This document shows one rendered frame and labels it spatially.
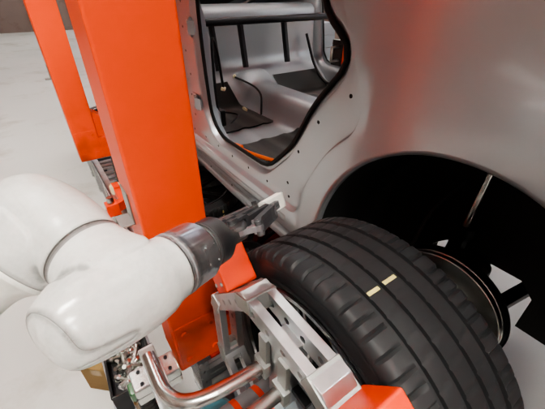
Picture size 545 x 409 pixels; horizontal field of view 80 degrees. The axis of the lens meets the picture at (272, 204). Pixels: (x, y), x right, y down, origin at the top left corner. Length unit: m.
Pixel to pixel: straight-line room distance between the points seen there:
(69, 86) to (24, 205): 2.20
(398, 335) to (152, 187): 0.56
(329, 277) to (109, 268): 0.35
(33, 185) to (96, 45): 0.28
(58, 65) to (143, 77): 1.95
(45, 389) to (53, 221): 1.68
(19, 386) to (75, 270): 1.78
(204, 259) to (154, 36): 0.43
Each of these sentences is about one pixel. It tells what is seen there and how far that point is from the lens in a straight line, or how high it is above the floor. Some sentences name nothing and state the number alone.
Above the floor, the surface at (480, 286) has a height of 0.99.
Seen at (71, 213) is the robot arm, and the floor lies 1.37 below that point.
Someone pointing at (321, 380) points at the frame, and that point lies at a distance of 0.53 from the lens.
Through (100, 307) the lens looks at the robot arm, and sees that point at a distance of 0.36.
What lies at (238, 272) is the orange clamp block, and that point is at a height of 1.09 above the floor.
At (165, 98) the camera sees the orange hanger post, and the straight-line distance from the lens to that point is 0.71.
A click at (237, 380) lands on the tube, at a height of 1.01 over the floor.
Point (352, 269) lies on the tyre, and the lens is 0.59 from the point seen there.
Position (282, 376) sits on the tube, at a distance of 0.61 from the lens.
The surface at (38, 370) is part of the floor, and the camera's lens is 2.16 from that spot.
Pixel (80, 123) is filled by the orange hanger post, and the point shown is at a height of 0.80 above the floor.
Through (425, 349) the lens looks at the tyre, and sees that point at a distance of 0.58.
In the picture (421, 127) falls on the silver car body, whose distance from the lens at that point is 0.74.
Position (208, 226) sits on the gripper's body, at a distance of 0.47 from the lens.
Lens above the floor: 1.59
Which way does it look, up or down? 33 degrees down
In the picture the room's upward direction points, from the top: straight up
